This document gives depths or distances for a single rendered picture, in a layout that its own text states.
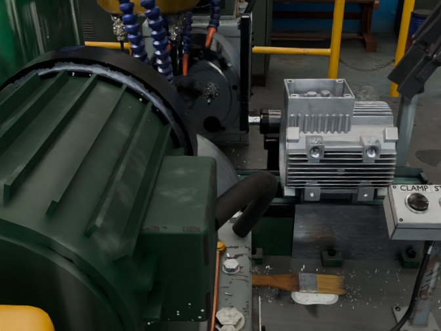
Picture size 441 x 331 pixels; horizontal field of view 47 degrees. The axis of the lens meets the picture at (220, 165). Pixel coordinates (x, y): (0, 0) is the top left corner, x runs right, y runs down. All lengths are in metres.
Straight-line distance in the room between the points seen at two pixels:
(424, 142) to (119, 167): 1.39
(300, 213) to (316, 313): 0.19
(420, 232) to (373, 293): 0.26
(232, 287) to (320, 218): 0.57
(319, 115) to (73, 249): 0.74
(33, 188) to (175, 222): 0.08
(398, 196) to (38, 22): 0.66
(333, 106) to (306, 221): 0.24
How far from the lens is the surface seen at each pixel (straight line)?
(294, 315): 0.96
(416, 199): 0.80
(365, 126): 0.98
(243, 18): 1.06
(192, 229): 0.29
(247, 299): 0.47
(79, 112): 0.35
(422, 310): 0.96
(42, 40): 0.97
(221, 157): 0.76
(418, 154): 1.55
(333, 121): 0.95
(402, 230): 0.80
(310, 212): 1.01
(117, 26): 0.91
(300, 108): 0.93
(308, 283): 1.01
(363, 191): 0.98
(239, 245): 0.52
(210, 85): 1.18
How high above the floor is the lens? 1.48
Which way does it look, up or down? 29 degrees down
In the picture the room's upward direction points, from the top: 1 degrees counter-clockwise
